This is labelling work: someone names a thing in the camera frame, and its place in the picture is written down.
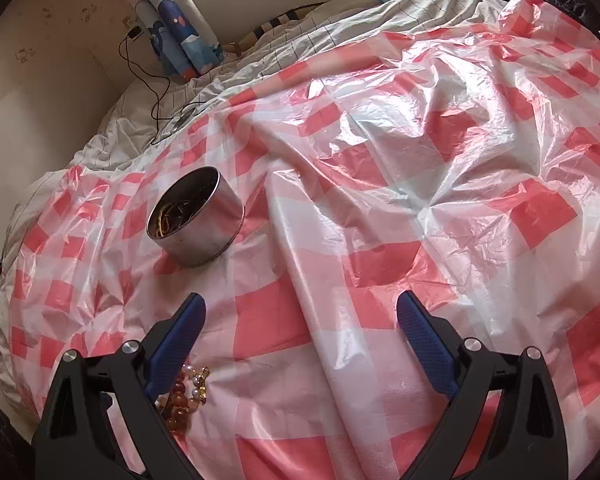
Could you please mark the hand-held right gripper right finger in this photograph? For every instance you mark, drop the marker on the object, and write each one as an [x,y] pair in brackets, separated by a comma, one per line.
[427,345]

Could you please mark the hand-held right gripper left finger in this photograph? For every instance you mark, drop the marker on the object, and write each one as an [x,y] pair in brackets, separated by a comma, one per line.
[175,345]

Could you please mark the round metal tin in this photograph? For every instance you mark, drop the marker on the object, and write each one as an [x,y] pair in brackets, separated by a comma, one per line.
[210,230]

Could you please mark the red white checkered plastic sheet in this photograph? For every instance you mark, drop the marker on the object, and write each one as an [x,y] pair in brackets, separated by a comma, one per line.
[380,210]

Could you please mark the round charging puck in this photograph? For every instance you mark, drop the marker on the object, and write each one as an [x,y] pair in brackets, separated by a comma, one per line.
[183,119]

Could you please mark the black charger plug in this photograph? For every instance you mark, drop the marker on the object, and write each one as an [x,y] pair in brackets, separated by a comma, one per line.
[134,33]

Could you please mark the blue cartoon print curtain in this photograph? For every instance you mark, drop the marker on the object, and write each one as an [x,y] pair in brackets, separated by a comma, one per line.
[180,25]

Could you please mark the white grid-line quilt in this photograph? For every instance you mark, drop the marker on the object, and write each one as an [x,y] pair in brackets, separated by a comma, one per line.
[330,30]

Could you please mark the striped pillow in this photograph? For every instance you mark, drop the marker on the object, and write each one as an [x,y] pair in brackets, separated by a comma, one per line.
[280,22]

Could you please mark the white wall socket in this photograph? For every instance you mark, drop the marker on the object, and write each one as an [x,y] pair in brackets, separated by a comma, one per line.
[129,21]

